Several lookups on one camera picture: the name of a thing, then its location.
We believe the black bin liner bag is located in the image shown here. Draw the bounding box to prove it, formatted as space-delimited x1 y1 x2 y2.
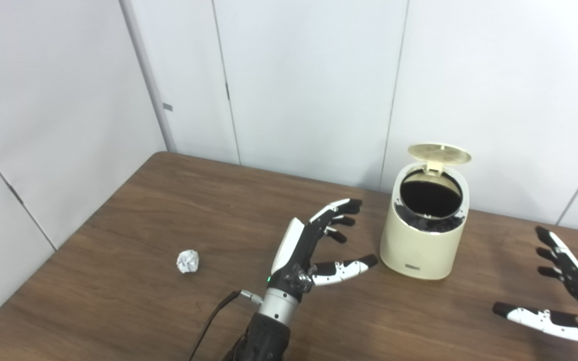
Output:
393 169 466 234

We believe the cream desktop trash bin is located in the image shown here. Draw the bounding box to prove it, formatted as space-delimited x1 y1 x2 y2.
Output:
380 144 472 280

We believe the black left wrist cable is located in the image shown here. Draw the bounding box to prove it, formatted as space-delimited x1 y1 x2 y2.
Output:
189 289 263 361

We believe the round cream bin lid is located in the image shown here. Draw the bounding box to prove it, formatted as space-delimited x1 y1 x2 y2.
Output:
408 144 472 176

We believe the white paper ball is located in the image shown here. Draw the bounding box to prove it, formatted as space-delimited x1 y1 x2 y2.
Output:
176 250 200 274

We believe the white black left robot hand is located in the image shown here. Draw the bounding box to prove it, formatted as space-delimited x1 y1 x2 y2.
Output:
267 198 379 301

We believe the grey wall corner post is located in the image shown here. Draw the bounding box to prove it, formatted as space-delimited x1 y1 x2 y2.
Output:
118 0 178 153

